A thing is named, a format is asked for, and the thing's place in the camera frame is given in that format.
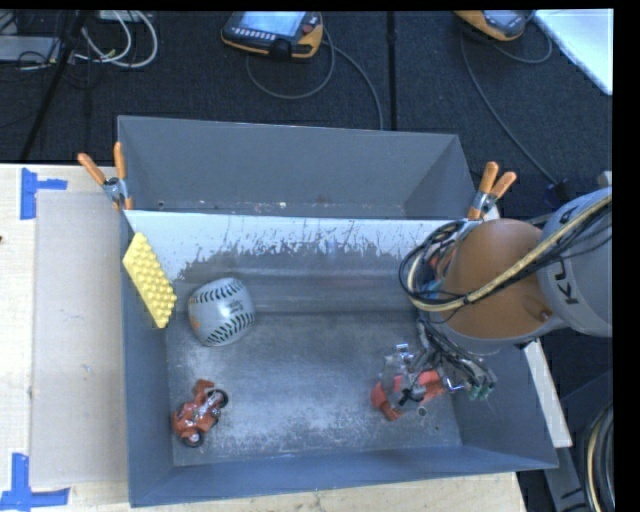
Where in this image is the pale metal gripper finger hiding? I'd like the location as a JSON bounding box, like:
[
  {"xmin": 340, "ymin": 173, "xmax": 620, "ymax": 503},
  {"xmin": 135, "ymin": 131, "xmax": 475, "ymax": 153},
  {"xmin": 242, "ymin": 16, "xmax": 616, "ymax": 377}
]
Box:
[
  {"xmin": 392, "ymin": 342, "xmax": 418, "ymax": 374},
  {"xmin": 380, "ymin": 354, "xmax": 402, "ymax": 402}
]

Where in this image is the orange plastic toy tool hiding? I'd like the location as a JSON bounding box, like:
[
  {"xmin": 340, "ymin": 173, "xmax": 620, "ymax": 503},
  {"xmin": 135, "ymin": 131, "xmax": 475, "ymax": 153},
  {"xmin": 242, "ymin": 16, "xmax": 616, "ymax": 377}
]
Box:
[{"xmin": 370, "ymin": 368, "xmax": 447, "ymax": 422}]

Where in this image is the grey metal bin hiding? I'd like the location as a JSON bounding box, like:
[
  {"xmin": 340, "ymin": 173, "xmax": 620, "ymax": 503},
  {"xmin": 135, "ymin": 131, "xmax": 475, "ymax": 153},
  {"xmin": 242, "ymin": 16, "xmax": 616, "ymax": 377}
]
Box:
[{"xmin": 115, "ymin": 114, "xmax": 560, "ymax": 509}]

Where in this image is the grey baseball with black stitching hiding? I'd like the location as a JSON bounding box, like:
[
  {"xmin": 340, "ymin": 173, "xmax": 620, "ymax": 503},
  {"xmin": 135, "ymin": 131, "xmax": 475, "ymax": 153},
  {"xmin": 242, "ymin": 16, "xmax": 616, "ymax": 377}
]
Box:
[{"xmin": 187, "ymin": 277, "xmax": 256, "ymax": 348}]

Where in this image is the orange toy motorcycle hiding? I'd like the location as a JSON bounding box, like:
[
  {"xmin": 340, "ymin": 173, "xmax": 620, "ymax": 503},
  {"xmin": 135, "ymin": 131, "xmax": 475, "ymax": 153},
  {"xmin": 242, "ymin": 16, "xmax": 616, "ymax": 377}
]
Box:
[{"xmin": 171, "ymin": 378, "xmax": 230, "ymax": 449}]

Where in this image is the yellow studded flat block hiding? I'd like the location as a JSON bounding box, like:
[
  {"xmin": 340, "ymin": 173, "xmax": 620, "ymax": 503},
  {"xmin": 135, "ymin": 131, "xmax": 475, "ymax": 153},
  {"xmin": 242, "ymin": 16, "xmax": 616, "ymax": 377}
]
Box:
[{"xmin": 121, "ymin": 231, "xmax": 178, "ymax": 330}]

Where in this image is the pale flat board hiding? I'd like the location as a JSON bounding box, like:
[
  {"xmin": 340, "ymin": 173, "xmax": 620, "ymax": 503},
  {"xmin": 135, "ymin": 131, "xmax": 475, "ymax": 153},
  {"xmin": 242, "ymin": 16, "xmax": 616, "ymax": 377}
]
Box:
[{"xmin": 28, "ymin": 191, "xmax": 129, "ymax": 490}]

